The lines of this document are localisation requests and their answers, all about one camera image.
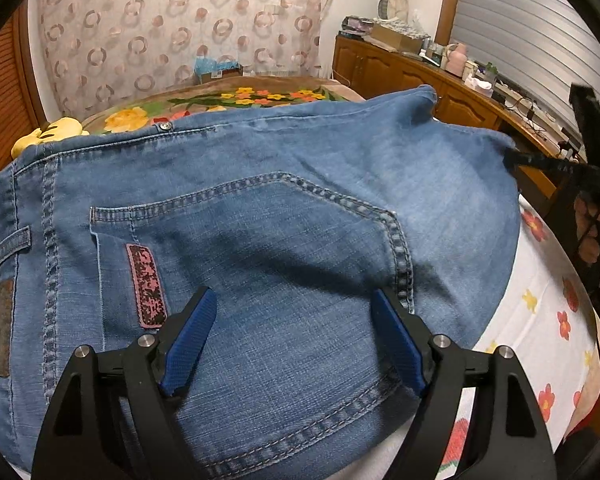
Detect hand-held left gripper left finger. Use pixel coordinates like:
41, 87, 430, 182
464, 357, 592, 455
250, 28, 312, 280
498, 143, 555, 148
30, 286, 218, 480

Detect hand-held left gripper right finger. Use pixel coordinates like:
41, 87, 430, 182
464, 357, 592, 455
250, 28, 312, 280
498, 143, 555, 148
371, 287, 553, 480

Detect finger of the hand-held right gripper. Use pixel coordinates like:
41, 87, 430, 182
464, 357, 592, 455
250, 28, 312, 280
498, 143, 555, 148
502, 149, 583, 175

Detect blue denim pants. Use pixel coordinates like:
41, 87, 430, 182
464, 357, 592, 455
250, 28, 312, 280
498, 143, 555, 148
0, 85, 523, 476

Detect person's right hand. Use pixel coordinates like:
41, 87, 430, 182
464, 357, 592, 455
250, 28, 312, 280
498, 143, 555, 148
574, 195, 600, 267

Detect white tissue box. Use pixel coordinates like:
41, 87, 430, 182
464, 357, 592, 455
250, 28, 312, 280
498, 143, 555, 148
464, 76, 495, 99

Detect white floral bedsheet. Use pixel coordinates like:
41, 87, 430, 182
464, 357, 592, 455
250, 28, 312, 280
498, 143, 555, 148
0, 195, 600, 480

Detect pink bottle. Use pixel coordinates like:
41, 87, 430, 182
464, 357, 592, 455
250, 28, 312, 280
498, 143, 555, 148
445, 42, 469, 77

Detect grey window roller shutter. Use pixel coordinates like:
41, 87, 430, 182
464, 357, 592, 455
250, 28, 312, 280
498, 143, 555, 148
450, 0, 600, 133

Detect wooden sideboard cabinet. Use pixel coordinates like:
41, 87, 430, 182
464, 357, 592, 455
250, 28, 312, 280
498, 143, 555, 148
332, 34, 581, 213

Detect flat cardboard box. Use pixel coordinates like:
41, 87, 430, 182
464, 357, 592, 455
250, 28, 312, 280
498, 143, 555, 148
370, 22, 431, 54

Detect yellow plush toy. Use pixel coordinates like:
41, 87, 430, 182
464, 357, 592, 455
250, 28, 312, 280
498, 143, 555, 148
11, 116, 89, 159

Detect blue item in cardboard box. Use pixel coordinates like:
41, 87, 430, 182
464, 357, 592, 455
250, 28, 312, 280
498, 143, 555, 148
194, 55, 244, 85

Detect ring patterned lace curtain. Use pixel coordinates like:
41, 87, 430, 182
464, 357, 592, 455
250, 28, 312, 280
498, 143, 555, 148
37, 0, 339, 122

